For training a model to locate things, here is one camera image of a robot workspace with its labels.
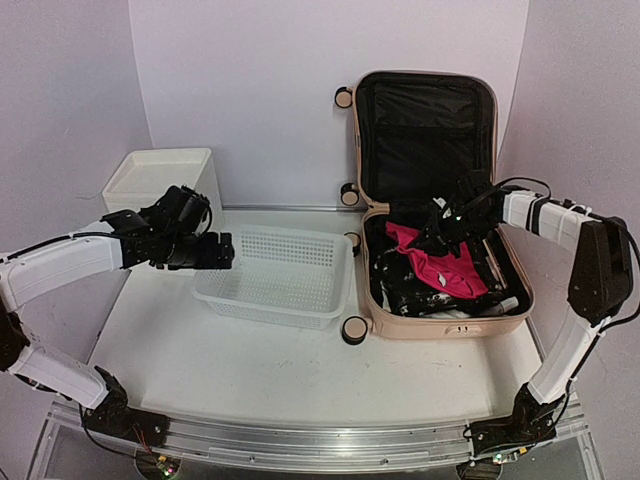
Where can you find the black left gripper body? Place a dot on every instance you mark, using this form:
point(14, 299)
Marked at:
point(180, 253)

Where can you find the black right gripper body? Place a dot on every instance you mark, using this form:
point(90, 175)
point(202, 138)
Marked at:
point(461, 228)

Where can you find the magenta garment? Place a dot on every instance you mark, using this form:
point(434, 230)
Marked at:
point(450, 274)

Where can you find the black white patterned garment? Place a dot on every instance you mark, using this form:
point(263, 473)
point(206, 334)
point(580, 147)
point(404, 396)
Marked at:
point(397, 289)

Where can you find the pink hard-shell suitcase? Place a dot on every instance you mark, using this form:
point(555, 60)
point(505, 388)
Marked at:
point(416, 134)

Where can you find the white perforated plastic basket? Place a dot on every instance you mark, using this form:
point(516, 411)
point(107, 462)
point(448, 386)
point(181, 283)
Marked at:
point(289, 277)

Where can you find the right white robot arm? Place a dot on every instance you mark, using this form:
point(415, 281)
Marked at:
point(602, 251)

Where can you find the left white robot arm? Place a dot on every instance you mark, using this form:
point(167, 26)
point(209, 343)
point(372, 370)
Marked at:
point(173, 233)

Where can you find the white drawer cabinet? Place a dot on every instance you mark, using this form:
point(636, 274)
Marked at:
point(144, 176)

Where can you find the white tube bottle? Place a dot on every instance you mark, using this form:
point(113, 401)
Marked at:
point(503, 307)

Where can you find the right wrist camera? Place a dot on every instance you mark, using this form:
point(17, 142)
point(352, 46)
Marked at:
point(442, 207)

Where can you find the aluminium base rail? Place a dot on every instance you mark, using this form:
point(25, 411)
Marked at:
point(354, 449)

